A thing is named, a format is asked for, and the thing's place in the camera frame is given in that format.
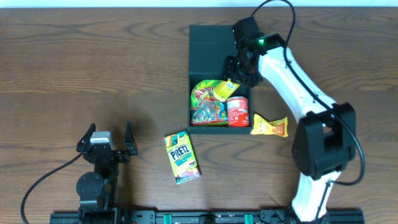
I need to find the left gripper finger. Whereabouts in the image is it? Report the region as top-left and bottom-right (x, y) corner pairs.
(76, 123), (96, 152)
(124, 121), (138, 156)

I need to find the black gift box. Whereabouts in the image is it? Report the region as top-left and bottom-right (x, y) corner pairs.
(187, 25), (254, 134)

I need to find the yellow Mentos bottle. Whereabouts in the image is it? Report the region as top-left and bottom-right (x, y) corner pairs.
(213, 79), (240, 102)

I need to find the yellow Pretz snack box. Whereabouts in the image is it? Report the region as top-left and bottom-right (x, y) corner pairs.
(164, 131), (201, 185)

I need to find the red tin can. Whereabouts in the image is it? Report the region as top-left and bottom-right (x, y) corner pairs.
(227, 96), (249, 127)

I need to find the Haribo gummy bag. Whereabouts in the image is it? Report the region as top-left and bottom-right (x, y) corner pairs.
(190, 80), (228, 126)

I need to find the yellow orange candy packet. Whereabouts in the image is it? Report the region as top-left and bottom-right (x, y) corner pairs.
(251, 114), (289, 138)

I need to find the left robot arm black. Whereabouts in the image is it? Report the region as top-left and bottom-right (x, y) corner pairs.
(76, 123), (138, 212)

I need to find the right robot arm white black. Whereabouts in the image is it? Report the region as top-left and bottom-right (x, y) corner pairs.
(223, 17), (356, 223)

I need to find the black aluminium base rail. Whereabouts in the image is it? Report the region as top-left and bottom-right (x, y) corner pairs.
(49, 207), (365, 224)

